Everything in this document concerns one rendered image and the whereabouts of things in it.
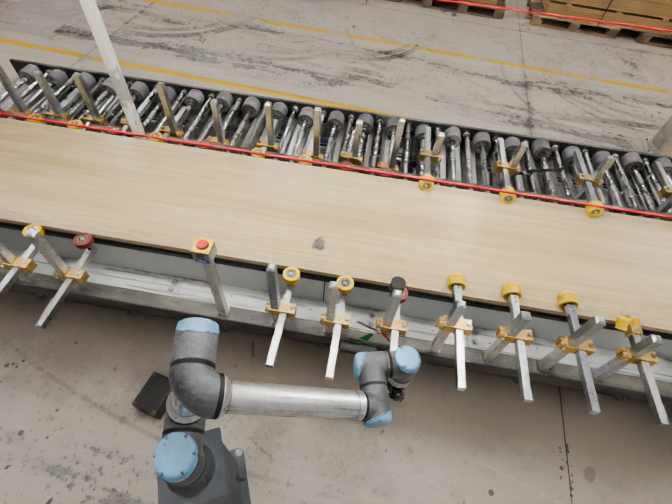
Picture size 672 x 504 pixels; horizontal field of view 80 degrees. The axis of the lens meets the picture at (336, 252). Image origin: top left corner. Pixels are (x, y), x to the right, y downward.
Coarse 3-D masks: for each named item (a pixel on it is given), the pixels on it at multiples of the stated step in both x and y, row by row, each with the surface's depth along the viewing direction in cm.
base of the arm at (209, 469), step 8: (208, 448) 162; (208, 456) 158; (208, 464) 156; (208, 472) 155; (200, 480) 152; (208, 480) 156; (176, 488) 150; (184, 488) 150; (192, 488) 151; (200, 488) 154
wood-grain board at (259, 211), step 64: (0, 128) 232; (64, 128) 235; (0, 192) 202; (64, 192) 205; (128, 192) 208; (192, 192) 211; (256, 192) 214; (320, 192) 217; (384, 192) 220; (448, 192) 223; (256, 256) 188; (320, 256) 191; (384, 256) 193; (448, 256) 196; (512, 256) 198; (576, 256) 201; (640, 256) 204; (640, 320) 180
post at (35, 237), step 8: (32, 232) 162; (32, 240) 164; (40, 240) 166; (40, 248) 168; (48, 248) 171; (48, 256) 172; (56, 256) 176; (56, 264) 177; (64, 264) 182; (64, 272) 183
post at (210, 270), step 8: (208, 264) 157; (208, 272) 162; (216, 272) 166; (208, 280) 167; (216, 280) 168; (216, 288) 171; (216, 296) 177; (224, 296) 182; (216, 304) 183; (224, 304) 184; (224, 312) 188
